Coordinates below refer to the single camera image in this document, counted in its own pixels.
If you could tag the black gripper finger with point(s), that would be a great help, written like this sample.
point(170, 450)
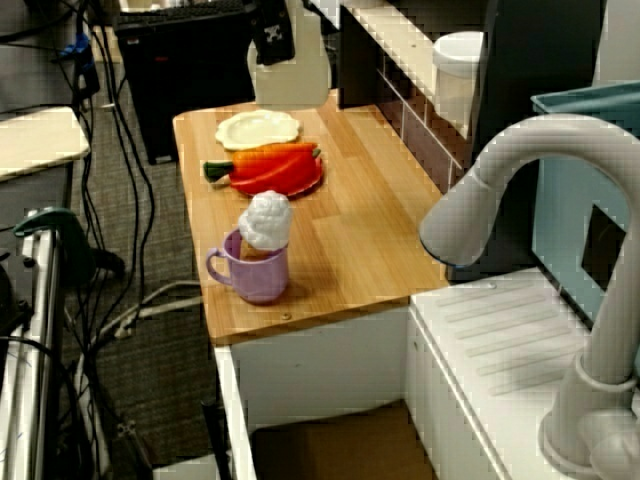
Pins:
point(272, 45)

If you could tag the green hand clamp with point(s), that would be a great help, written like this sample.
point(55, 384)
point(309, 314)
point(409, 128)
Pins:
point(75, 235)

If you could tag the black computer case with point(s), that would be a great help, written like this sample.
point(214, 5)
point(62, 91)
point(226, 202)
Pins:
point(160, 100)

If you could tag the grey toy faucet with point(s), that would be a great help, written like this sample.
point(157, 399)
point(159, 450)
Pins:
point(500, 160)

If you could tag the white toy sink unit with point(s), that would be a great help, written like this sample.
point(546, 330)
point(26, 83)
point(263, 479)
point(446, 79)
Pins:
point(500, 325)

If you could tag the red toy chili pepper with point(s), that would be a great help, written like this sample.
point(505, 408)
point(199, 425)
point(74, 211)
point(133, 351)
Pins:
point(280, 172)

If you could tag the orange toy carrot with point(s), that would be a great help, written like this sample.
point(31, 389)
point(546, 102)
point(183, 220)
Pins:
point(270, 152)

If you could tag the orange round plate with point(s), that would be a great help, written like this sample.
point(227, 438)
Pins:
point(305, 187)

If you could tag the dark tiled backsplash hutch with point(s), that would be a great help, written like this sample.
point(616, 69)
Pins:
point(540, 50)

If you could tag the cream desk board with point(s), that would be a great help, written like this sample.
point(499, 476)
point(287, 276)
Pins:
point(40, 140)

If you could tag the cream scalloped plate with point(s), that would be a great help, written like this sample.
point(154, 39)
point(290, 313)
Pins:
point(260, 131)

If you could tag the aluminium frame profile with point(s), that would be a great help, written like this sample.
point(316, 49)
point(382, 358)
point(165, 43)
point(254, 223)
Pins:
point(42, 300)

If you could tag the white toy detergent bottle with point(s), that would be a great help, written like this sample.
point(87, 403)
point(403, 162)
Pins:
point(295, 80)

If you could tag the white toy kitchen cabinet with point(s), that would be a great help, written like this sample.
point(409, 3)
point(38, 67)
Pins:
point(320, 370)

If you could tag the teal plastic bin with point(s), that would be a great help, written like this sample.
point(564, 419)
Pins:
point(560, 210)

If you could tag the purple plastic mug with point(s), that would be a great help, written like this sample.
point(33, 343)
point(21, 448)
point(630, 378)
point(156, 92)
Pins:
point(260, 280)

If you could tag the white lidded canister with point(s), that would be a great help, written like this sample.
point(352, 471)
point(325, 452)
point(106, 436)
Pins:
point(455, 75)

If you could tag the toy ice cream cone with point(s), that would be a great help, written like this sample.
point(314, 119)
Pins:
point(267, 217)

